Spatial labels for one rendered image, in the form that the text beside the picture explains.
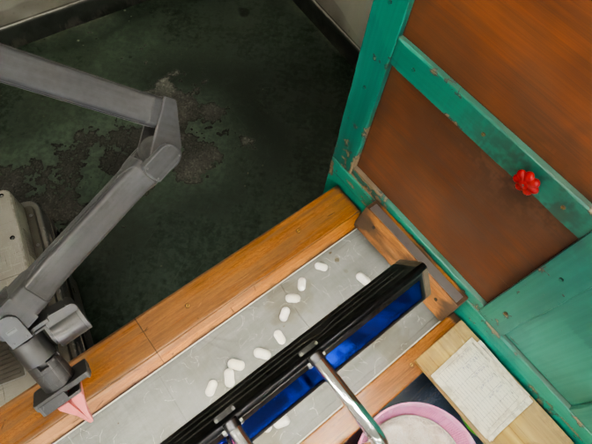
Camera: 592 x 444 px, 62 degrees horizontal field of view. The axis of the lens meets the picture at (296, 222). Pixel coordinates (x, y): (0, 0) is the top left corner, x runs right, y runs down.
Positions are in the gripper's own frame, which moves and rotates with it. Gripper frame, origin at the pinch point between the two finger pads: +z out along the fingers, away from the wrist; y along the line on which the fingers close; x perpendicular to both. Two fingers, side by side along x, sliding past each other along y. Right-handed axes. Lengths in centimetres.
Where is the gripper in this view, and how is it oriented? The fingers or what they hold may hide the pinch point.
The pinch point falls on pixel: (89, 417)
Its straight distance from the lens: 106.7
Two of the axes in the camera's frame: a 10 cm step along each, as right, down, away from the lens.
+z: 4.4, 8.4, 3.3
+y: 7.8, -5.4, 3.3
